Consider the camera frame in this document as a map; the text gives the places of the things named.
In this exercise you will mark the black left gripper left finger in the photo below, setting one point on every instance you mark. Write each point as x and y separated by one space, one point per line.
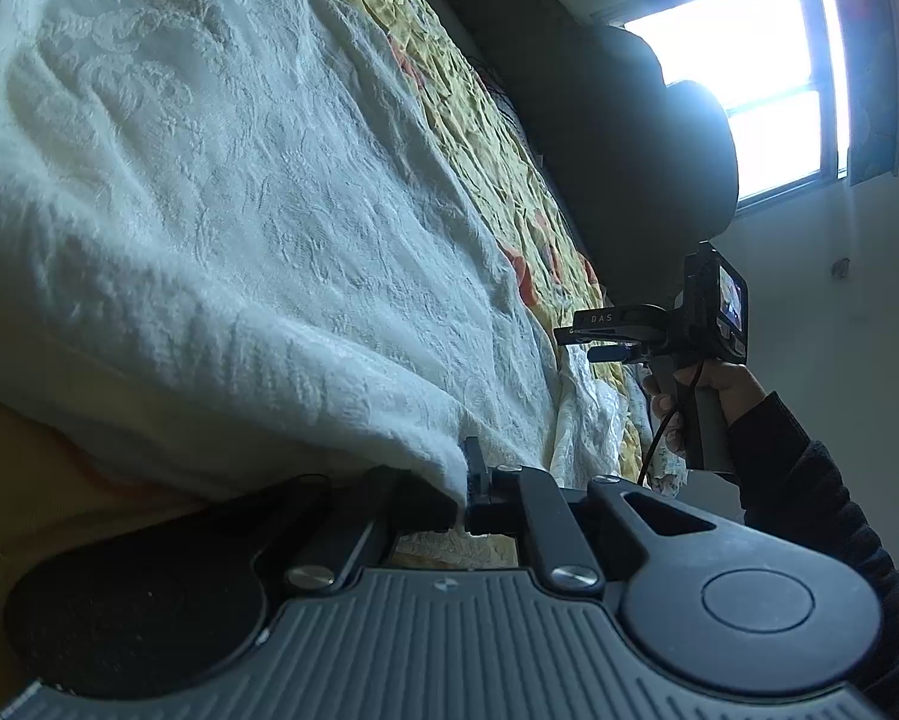
314 533

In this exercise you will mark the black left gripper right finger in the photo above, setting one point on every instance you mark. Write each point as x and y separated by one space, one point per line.
526 504

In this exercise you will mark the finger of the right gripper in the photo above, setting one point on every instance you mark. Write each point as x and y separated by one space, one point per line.
566 336
625 353

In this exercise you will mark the white textured pant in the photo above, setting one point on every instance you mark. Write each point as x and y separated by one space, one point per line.
232 225

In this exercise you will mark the dark sleeved right forearm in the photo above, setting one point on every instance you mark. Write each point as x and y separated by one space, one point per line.
790 488

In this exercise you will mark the right hand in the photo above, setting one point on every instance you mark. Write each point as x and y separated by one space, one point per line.
738 390

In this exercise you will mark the dark scalloped headboard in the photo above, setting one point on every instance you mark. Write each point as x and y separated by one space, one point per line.
646 169

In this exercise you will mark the bright window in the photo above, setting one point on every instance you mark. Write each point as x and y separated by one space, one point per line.
777 67

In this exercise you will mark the yellow patterned bedsheet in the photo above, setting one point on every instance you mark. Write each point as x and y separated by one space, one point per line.
494 142

